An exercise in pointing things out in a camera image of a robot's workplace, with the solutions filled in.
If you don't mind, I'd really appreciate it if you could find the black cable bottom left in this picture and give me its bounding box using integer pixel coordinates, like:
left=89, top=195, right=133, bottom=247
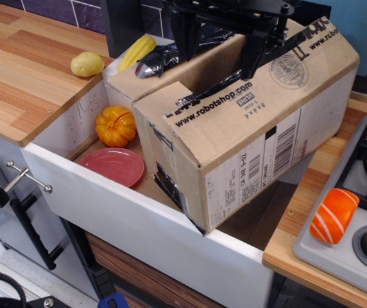
left=0, top=271, right=28, bottom=308

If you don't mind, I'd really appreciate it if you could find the brown cardboard shipping box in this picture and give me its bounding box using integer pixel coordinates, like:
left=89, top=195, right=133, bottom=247
left=108, top=17, right=359, bottom=234

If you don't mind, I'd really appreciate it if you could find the pink plastic plate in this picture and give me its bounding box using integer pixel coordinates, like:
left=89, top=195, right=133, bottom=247
left=79, top=148, right=144, bottom=187

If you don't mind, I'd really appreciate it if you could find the orange salmon sushi toy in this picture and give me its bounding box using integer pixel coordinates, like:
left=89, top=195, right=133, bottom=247
left=309, top=188, right=360, bottom=246

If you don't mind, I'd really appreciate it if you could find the grey toy stove top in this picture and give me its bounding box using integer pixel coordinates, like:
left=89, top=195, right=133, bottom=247
left=293, top=137, right=367, bottom=292

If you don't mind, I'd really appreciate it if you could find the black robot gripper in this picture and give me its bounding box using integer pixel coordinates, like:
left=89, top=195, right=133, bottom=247
left=162, top=1, right=295, bottom=80

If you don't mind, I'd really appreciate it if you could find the yellow toy potato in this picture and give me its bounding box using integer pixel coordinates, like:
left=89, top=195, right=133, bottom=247
left=70, top=51, right=105, bottom=77

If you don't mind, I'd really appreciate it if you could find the white toy sink basin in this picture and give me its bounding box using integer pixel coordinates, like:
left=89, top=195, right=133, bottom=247
left=22, top=75, right=275, bottom=307

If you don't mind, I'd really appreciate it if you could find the yellow toy corn cob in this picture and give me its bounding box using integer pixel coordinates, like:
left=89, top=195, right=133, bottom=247
left=118, top=35, right=157, bottom=72

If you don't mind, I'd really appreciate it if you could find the silver spoon in black wrap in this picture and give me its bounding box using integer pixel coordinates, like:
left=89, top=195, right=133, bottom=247
left=135, top=43, right=182, bottom=79

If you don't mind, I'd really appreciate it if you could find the orange toy pumpkin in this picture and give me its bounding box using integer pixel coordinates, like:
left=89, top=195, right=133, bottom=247
left=95, top=106, right=137, bottom=148

